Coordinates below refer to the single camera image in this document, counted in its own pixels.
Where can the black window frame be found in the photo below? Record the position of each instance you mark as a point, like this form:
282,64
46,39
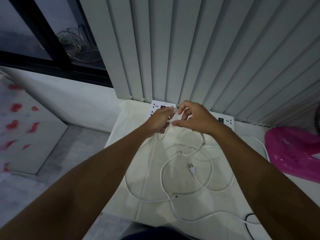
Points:
47,39

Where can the person's dark trousers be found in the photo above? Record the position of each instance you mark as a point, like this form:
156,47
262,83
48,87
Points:
160,233

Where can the person's right thumb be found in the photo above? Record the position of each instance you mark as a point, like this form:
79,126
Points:
180,123

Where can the white power strip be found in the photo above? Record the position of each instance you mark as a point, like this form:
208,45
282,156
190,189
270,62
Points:
156,107

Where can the person's left forearm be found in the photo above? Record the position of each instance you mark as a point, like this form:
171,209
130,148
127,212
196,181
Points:
87,182

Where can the person's left hand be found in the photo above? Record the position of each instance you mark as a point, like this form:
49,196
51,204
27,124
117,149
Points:
156,122

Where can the pink inflatable plastic item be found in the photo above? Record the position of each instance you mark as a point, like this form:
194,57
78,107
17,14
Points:
292,152

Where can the person's right forearm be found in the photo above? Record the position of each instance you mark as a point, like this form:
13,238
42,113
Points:
265,179

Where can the white board with red hearts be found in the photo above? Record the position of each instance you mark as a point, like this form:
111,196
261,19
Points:
27,137

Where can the white table cloth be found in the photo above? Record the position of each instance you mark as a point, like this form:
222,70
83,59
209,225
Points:
147,172

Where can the person's right hand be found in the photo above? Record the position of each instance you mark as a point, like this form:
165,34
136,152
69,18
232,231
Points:
202,119

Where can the grey vertical blinds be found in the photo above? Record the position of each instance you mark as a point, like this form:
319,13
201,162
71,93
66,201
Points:
200,47

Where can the person's left fingers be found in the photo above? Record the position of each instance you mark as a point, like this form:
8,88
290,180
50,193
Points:
168,112

